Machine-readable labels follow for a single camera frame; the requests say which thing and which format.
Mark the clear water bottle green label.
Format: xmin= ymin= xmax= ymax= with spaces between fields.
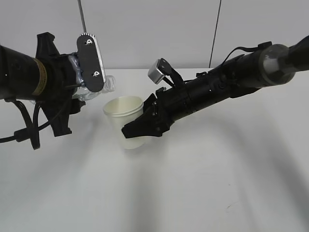
xmin=68 ymin=54 xmax=115 ymax=102

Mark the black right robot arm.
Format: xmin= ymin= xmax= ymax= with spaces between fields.
xmin=121 ymin=38 xmax=309 ymax=138

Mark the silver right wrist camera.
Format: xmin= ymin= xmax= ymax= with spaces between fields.
xmin=148 ymin=58 xmax=184 ymax=88

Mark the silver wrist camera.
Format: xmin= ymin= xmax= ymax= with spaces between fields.
xmin=148 ymin=58 xmax=184 ymax=88
xmin=76 ymin=32 xmax=106 ymax=92

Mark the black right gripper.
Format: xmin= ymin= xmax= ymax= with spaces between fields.
xmin=121 ymin=87 xmax=193 ymax=138

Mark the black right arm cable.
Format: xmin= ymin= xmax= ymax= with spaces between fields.
xmin=197 ymin=41 xmax=273 ymax=78

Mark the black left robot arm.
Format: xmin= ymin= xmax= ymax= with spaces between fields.
xmin=0 ymin=32 xmax=76 ymax=137

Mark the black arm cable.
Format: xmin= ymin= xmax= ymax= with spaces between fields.
xmin=197 ymin=41 xmax=273 ymax=78
xmin=0 ymin=98 xmax=73 ymax=151

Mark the white paper cup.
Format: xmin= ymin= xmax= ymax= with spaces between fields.
xmin=103 ymin=96 xmax=151 ymax=150

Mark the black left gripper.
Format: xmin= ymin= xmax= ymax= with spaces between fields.
xmin=35 ymin=32 xmax=86 ymax=137

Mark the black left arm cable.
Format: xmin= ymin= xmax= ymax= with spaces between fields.
xmin=0 ymin=98 xmax=73 ymax=151

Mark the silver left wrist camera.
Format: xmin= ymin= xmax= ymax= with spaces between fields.
xmin=76 ymin=32 xmax=106 ymax=92

